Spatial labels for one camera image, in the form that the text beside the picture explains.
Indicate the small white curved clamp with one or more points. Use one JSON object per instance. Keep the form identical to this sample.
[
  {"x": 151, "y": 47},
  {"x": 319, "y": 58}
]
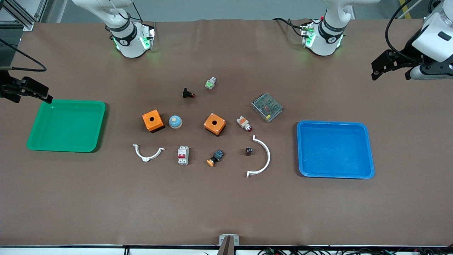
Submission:
[{"x": 147, "y": 158}]

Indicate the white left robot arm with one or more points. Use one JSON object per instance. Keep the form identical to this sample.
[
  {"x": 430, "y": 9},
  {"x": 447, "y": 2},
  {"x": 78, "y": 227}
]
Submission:
[{"x": 327, "y": 35}]

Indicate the yellow mushroom push-button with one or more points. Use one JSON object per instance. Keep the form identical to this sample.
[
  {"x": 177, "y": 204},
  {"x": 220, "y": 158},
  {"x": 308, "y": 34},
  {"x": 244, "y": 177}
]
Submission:
[{"x": 216, "y": 156}]

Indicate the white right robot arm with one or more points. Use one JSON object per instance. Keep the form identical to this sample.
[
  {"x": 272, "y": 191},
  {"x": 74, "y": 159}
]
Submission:
[{"x": 124, "y": 39}]

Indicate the tapered brown metal pole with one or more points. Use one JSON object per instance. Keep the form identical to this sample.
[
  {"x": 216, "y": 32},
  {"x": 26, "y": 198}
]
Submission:
[{"x": 226, "y": 248}]

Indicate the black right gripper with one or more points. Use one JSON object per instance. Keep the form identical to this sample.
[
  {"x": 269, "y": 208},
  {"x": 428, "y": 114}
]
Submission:
[{"x": 7, "y": 87}]

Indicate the orange push-button enclosure box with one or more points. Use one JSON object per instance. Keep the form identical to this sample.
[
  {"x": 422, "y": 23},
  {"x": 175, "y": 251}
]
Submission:
[
  {"x": 212, "y": 124},
  {"x": 155, "y": 122}
]

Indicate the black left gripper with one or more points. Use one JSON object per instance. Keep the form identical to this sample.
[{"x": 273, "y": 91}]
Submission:
[{"x": 404, "y": 60}]

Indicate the blue plastic tray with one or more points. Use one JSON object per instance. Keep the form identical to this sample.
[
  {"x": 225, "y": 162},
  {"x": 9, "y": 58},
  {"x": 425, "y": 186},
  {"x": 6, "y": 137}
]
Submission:
[{"x": 334, "y": 148}]

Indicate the grey metal table bracket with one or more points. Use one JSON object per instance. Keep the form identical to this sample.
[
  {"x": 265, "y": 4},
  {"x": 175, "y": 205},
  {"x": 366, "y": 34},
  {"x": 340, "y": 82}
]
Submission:
[{"x": 223, "y": 238}]

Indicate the blue white dome button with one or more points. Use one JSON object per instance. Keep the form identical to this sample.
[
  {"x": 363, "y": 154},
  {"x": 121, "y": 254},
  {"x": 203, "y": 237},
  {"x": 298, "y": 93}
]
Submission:
[{"x": 175, "y": 122}]

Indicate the black red indicator light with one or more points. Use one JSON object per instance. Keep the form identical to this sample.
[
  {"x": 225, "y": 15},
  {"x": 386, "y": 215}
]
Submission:
[{"x": 186, "y": 93}]

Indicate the large white curved clamp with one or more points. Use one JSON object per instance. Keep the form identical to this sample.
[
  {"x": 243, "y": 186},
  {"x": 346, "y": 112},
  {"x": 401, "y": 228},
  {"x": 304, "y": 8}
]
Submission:
[{"x": 268, "y": 156}]

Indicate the orange white red push-button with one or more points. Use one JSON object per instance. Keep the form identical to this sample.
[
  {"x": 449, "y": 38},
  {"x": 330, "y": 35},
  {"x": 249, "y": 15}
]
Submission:
[{"x": 242, "y": 122}]

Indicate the metal mesh power supply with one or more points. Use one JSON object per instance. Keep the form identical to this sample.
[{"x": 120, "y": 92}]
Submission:
[{"x": 267, "y": 107}]

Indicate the white red circuit breaker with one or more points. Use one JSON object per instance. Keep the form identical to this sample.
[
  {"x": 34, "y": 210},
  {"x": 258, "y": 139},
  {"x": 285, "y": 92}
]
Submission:
[{"x": 183, "y": 156}]

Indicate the green plastic tray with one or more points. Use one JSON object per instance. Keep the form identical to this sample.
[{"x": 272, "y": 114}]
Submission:
[{"x": 65, "y": 125}]

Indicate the aluminium frame profile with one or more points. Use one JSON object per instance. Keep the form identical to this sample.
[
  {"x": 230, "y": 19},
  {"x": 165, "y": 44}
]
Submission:
[{"x": 21, "y": 14}]

